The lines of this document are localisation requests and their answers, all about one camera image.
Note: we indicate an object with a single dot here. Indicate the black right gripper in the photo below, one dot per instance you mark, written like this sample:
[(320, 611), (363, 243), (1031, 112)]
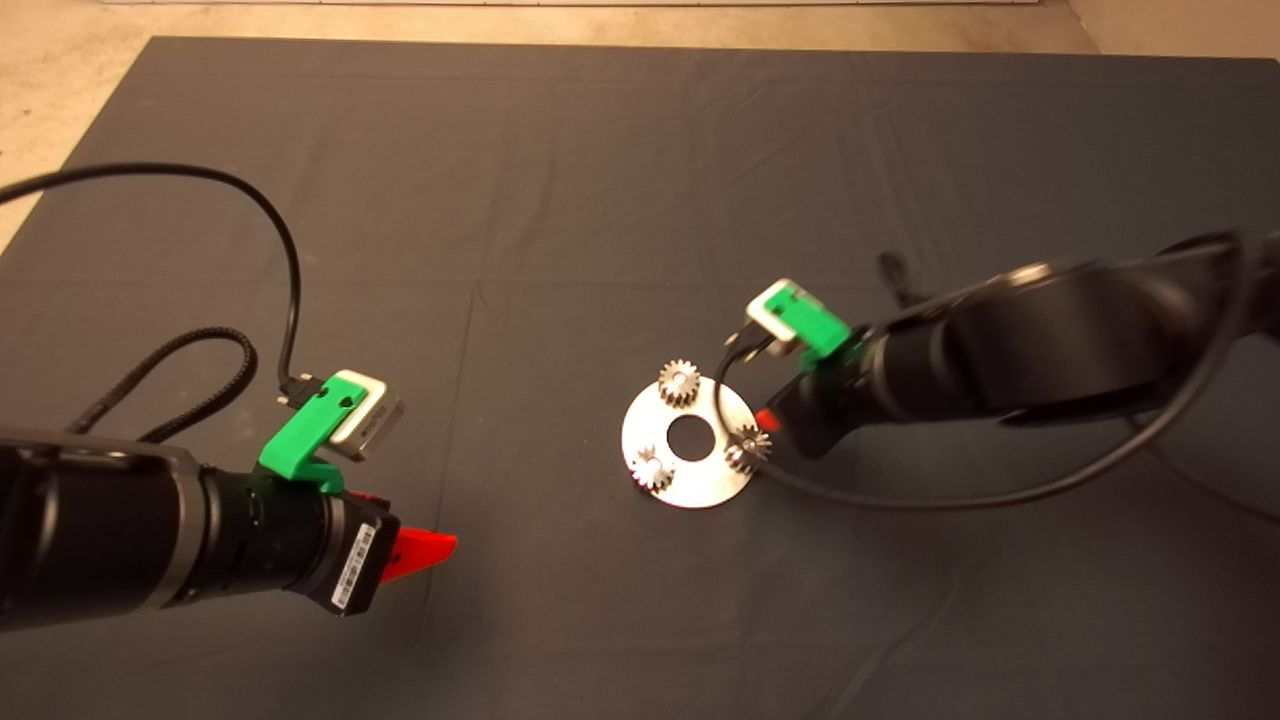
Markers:
[(835, 405)]

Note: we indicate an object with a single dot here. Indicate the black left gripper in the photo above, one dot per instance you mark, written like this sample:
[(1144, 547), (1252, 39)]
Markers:
[(300, 550)]

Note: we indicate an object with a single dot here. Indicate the steel planetary gear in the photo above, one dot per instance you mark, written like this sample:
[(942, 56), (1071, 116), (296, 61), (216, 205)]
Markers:
[(672, 388), (745, 452), (650, 472)]

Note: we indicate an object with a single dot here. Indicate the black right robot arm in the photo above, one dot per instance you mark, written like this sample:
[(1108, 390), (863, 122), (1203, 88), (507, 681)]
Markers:
[(1050, 340)]

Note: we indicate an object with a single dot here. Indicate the round metal carrier plate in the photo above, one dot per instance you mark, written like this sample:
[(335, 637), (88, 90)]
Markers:
[(690, 485)]

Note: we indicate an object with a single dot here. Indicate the dark grey table cloth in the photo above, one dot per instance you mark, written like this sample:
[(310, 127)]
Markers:
[(600, 200)]

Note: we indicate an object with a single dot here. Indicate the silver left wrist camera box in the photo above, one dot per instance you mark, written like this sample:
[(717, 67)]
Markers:
[(380, 420)]

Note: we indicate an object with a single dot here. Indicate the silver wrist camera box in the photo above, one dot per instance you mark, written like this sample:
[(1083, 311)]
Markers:
[(380, 420), (770, 310)]

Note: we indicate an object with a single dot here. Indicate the green right camera mount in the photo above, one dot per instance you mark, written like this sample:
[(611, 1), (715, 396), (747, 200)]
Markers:
[(820, 325)]

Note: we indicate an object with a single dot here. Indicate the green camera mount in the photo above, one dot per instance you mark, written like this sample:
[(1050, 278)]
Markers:
[(300, 435), (820, 325)]

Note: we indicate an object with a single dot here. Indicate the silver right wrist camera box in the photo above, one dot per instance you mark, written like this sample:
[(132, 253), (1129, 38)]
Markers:
[(770, 310)]

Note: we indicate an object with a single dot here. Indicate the green left camera mount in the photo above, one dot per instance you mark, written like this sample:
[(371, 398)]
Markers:
[(300, 435)]

